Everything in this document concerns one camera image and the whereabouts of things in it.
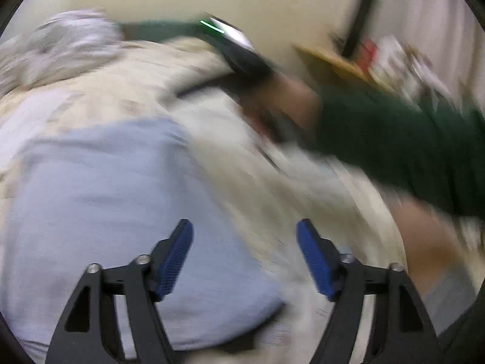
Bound wooden shelf unit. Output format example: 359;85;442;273
293;42;383;89

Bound grey shorts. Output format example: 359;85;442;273
421;263;479;335

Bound white printed t-shirt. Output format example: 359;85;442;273
0;91;76;169

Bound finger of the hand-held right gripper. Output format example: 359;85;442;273
175;75;236;98

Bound crumpled pale grey quilt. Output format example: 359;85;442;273
0;8;127;93

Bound person's right leg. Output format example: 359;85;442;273
390;196;468;294

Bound cream cartoon print duvet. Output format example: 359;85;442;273
0;38;408;364

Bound red container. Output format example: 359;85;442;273
359;40;380;69

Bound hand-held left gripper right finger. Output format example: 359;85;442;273
296;219;444;364

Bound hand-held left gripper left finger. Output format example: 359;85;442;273
45;219;194;364

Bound person's right forearm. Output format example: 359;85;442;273
311;85;485;218

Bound white microwave oven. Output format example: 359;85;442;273
339;0;384;58

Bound pale blue grey garment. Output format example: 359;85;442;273
0;117;286;351

